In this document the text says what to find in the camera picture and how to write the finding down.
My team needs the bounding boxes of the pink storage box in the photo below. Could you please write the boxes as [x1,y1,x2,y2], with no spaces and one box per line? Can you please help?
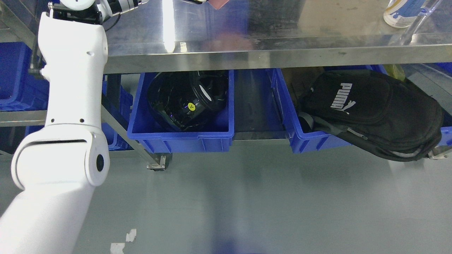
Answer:
[207,0,229,10]

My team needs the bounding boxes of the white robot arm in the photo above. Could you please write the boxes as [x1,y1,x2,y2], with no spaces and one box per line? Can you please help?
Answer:
[1,0,147,254]

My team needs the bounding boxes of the stainless steel shelf table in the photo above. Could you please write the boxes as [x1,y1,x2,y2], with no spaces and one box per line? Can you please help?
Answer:
[0,0,452,172]

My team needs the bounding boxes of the blue bin with helmet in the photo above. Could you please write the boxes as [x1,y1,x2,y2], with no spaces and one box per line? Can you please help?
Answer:
[127,70,235,154]

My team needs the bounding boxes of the black glossy helmet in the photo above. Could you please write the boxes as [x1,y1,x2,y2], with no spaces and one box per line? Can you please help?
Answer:
[146,70,229,132]

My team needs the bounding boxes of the blue bin with backpack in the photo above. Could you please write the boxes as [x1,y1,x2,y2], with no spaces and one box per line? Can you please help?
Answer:
[266,65,451,154]

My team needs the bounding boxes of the blue bin far left lower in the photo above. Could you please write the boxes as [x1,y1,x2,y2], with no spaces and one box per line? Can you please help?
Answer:
[25,86,133,151]

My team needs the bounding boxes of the black Puma backpack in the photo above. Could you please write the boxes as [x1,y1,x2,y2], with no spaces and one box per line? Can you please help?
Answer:
[298,69,444,162]

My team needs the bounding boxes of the blue bin far left upper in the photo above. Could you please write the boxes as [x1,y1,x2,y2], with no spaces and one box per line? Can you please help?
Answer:
[0,42,49,111]

